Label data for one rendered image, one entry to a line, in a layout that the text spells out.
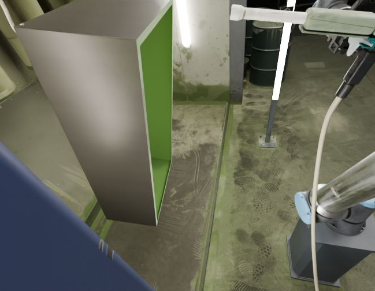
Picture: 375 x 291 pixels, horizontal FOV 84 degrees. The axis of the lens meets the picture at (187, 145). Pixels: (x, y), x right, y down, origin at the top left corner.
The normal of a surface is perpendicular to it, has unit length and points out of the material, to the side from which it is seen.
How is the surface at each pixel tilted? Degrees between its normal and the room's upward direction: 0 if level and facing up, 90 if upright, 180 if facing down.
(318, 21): 93
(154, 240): 0
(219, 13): 90
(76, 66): 90
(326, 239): 0
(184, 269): 0
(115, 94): 90
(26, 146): 57
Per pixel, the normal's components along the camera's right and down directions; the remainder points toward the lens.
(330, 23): -0.14, 0.73
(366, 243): -0.15, -0.72
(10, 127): 0.73, -0.35
